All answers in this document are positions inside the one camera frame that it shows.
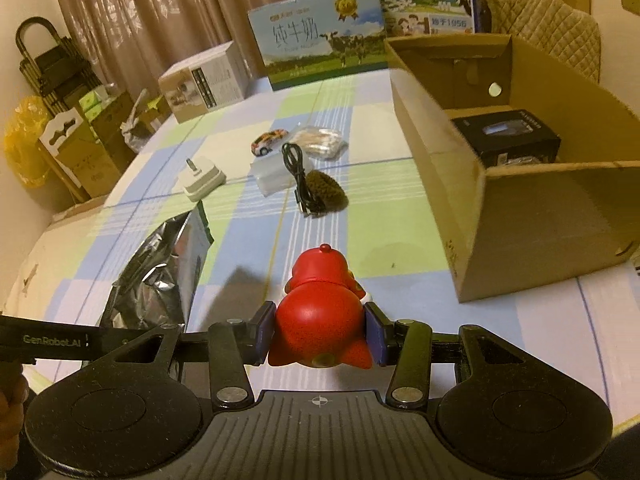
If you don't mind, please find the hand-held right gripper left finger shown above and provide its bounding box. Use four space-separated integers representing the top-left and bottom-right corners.
102 301 277 411

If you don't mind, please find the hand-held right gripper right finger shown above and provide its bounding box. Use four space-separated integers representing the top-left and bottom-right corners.
365 301 543 408

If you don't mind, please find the red toy figure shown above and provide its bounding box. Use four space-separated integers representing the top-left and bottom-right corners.
267 243 374 371

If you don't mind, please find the silver foil bag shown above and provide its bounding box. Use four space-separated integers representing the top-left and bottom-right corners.
97 201 214 332

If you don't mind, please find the clear plastic packet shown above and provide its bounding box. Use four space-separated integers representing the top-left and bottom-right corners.
252 155 314 197

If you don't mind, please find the brown cardboard box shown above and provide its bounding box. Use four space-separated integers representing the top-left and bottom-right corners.
385 34 640 304

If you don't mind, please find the person's left hand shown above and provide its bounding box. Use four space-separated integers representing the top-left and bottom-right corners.
0 366 30 443

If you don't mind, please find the checkered tablecloth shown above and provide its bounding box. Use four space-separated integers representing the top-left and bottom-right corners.
7 67 633 411

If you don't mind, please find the brown spiky plush toy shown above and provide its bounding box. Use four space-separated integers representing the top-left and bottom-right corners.
305 170 349 212

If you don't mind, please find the white plug adapter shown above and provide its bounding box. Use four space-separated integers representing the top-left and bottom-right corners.
182 157 227 204

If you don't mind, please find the cardboard carton with white insert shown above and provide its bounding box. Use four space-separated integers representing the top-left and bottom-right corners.
37 91 132 202

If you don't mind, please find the small toy car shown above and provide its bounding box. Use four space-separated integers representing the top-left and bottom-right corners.
250 129 291 157

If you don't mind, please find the yellow plastic bag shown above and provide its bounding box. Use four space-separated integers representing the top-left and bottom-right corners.
3 97 52 192

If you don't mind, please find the clear packet of cotton swabs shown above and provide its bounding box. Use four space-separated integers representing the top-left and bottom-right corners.
290 125 349 161

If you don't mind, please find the black product box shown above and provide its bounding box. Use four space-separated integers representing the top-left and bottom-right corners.
450 108 561 166

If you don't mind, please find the white grey printed box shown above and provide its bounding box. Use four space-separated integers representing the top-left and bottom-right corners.
158 41 251 124

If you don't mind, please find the black folding rack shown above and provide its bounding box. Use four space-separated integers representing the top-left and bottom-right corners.
15 17 103 106

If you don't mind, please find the light blue milk carton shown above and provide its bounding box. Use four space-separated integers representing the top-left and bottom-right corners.
247 0 389 92

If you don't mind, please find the brown patterned curtain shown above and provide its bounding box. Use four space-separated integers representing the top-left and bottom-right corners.
45 0 373 92

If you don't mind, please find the beige quilted chair cover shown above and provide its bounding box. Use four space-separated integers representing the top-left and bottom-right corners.
475 0 601 86

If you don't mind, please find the black coiled cable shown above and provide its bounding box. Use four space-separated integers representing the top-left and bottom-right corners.
281 142 327 220

